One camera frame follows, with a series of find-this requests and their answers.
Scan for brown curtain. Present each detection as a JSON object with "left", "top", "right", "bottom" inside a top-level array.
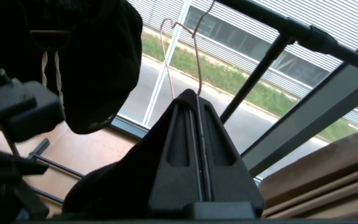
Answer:
[{"left": 258, "top": 124, "right": 358, "bottom": 218}]

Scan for window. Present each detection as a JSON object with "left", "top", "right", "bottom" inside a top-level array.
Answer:
[{"left": 110, "top": 0, "right": 358, "bottom": 181}]

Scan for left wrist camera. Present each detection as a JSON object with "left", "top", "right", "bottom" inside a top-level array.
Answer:
[{"left": 0, "top": 79, "right": 65, "bottom": 142}]

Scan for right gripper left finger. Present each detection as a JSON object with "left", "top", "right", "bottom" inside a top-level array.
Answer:
[{"left": 147, "top": 99, "right": 204, "bottom": 218}]

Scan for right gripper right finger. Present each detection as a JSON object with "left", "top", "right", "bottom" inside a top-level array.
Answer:
[{"left": 195, "top": 96, "right": 265, "bottom": 218}]

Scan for black shorts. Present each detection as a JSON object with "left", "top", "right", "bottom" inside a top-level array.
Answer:
[{"left": 0, "top": 0, "right": 144, "bottom": 135}]

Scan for black clothes rack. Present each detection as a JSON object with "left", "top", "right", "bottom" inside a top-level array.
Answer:
[{"left": 26, "top": 0, "right": 358, "bottom": 205}]

